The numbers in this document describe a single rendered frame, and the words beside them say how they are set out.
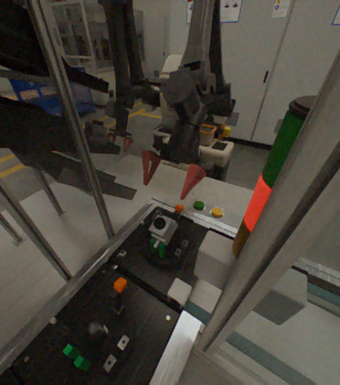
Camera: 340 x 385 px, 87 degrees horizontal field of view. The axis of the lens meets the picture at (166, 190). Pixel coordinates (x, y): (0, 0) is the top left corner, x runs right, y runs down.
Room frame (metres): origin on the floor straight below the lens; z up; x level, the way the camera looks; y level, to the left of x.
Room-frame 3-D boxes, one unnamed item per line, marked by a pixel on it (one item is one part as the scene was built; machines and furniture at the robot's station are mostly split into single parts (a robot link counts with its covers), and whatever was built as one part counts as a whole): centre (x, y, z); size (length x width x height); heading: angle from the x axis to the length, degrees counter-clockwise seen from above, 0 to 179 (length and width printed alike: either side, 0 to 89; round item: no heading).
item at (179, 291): (0.17, -0.03, 0.97); 0.05 x 0.05 x 0.04; 59
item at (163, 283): (0.31, 0.00, 0.96); 0.24 x 0.24 x 0.02; 59
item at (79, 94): (4.54, 2.52, 0.49); 1.26 x 0.87 x 0.98; 153
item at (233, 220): (0.45, -0.18, 0.93); 0.21 x 0.07 x 0.06; 59
